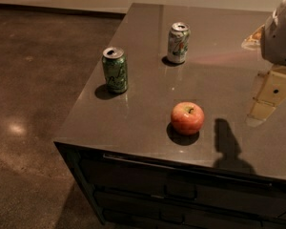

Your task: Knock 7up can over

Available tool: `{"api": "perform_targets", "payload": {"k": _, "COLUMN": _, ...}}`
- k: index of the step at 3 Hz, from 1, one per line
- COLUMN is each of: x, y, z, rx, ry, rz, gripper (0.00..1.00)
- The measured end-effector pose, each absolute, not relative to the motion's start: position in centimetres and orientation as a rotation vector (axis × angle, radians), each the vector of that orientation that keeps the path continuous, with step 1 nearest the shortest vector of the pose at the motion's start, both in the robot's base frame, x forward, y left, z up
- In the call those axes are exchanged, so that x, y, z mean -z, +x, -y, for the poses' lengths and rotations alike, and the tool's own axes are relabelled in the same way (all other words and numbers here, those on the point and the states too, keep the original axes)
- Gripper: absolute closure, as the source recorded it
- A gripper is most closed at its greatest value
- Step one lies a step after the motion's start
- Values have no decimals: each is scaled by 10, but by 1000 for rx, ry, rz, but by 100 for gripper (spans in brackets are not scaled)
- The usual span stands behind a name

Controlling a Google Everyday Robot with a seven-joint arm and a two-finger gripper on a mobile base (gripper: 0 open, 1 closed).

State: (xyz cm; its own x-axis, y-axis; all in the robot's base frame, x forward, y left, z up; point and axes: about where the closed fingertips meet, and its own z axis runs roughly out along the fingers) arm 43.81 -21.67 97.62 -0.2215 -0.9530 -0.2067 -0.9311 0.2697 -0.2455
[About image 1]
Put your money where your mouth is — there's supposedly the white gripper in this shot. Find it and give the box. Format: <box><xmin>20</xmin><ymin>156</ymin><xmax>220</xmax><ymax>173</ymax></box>
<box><xmin>246</xmin><ymin>0</ymin><xmax>286</xmax><ymax>127</ymax></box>

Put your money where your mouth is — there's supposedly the white 7up soda can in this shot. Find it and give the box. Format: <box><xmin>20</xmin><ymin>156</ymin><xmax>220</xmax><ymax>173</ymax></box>
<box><xmin>167</xmin><ymin>22</ymin><xmax>191</xmax><ymax>64</ymax></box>

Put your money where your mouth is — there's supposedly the green soda can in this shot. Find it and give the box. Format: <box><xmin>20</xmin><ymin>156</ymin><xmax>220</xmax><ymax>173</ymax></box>
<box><xmin>102</xmin><ymin>47</ymin><xmax>128</xmax><ymax>94</ymax></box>

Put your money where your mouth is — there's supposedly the red apple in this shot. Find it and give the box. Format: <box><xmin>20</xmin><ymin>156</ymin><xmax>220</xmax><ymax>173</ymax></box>
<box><xmin>171</xmin><ymin>102</ymin><xmax>205</xmax><ymax>135</ymax></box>

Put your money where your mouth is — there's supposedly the dark drawer cabinet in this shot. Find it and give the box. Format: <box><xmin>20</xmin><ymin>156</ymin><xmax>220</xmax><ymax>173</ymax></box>
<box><xmin>55</xmin><ymin>141</ymin><xmax>286</xmax><ymax>229</ymax></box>

